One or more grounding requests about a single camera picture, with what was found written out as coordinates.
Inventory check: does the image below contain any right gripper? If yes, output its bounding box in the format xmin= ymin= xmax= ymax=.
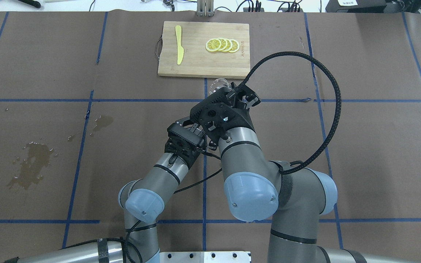
xmin=189 ymin=83 xmax=261 ymax=143

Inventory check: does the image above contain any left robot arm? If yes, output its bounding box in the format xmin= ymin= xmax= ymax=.
xmin=7 ymin=118 xmax=210 ymax=263

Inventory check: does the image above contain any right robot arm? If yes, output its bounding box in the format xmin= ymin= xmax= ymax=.
xmin=223 ymin=85 xmax=421 ymax=263

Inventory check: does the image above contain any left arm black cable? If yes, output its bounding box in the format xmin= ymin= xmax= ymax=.
xmin=121 ymin=150 xmax=223 ymax=263

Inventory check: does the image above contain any lemon slice four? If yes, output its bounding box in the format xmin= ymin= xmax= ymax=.
xmin=228 ymin=39 xmax=240 ymax=53

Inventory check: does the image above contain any yellow plastic knife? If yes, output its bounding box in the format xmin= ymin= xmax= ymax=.
xmin=174 ymin=25 xmax=185 ymax=65

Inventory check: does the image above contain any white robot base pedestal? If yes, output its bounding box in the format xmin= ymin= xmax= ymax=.
xmin=159 ymin=251 xmax=252 ymax=263

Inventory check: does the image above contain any clear glass measuring cup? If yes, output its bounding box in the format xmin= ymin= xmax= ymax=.
xmin=208 ymin=78 xmax=231 ymax=95

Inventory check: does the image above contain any lemon slice one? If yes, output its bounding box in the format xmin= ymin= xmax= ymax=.
xmin=205 ymin=38 xmax=222 ymax=52

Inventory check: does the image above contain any black box on table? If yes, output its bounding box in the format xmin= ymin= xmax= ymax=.
xmin=325 ymin=0 xmax=387 ymax=13

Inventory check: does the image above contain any black handheld tool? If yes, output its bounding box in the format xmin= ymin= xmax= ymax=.
xmin=18 ymin=0 xmax=41 ymax=9

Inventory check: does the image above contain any bamboo cutting board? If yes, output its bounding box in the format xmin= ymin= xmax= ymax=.
xmin=158 ymin=21 xmax=251 ymax=79

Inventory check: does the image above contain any lemon slice two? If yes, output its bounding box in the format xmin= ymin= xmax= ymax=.
xmin=217 ymin=37 xmax=227 ymax=52

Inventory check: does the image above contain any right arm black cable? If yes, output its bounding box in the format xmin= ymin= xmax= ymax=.
xmin=242 ymin=51 xmax=342 ymax=175

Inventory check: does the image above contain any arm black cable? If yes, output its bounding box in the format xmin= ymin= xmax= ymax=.
xmin=121 ymin=150 xmax=223 ymax=263
xmin=242 ymin=51 xmax=342 ymax=175

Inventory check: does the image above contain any lemon slice three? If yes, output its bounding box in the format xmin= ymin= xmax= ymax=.
xmin=222 ymin=39 xmax=233 ymax=52

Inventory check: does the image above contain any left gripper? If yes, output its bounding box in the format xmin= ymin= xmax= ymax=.
xmin=165 ymin=116 xmax=217 ymax=168

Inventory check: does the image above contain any aluminium frame post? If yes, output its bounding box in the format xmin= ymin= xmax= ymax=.
xmin=197 ymin=0 xmax=215 ymax=17

